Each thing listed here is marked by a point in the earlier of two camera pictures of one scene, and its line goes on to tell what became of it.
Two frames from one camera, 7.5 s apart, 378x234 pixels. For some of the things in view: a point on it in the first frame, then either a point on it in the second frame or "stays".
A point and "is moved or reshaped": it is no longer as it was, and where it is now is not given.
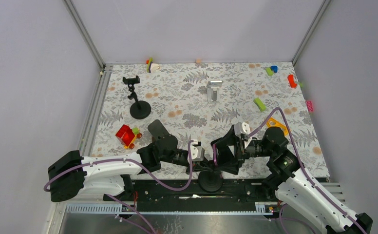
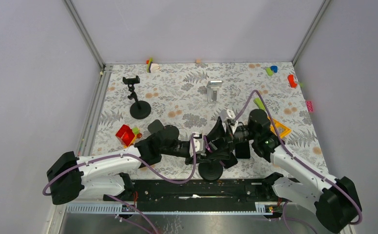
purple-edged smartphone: (215, 148) is moved or reshaped
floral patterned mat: (175, 115) stays
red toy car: (127, 136) stays
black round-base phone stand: (139, 110) stays
